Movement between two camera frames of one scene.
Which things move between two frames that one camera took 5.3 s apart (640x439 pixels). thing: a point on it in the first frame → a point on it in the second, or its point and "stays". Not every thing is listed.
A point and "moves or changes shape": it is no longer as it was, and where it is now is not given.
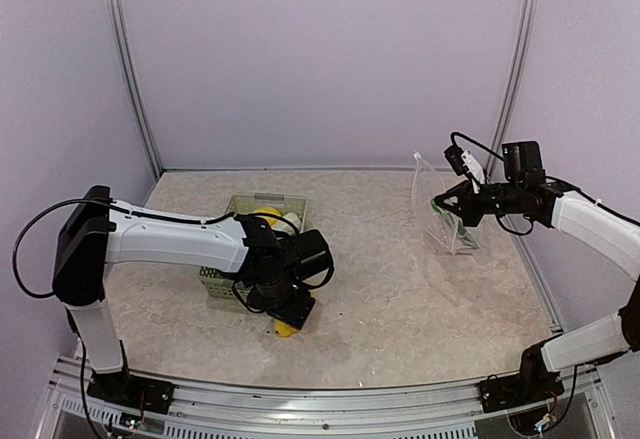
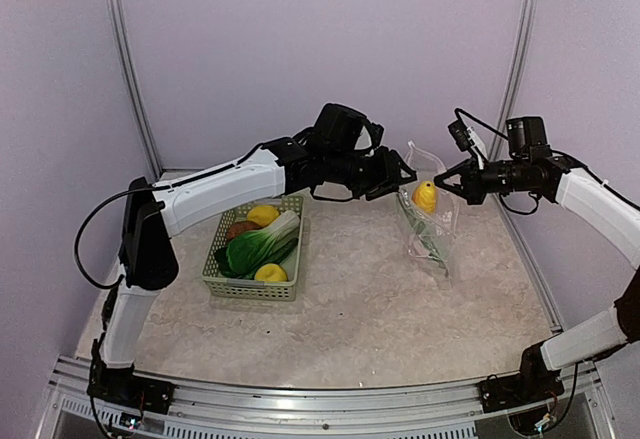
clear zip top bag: x=449 y=234 moves or changes shape
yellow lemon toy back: x=268 y=210 stays
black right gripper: x=468 y=209 → x=475 y=190
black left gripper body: x=277 y=299 → x=360 y=175
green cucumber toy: x=462 y=231 → x=418 y=223
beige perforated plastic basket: x=220 y=284 stays
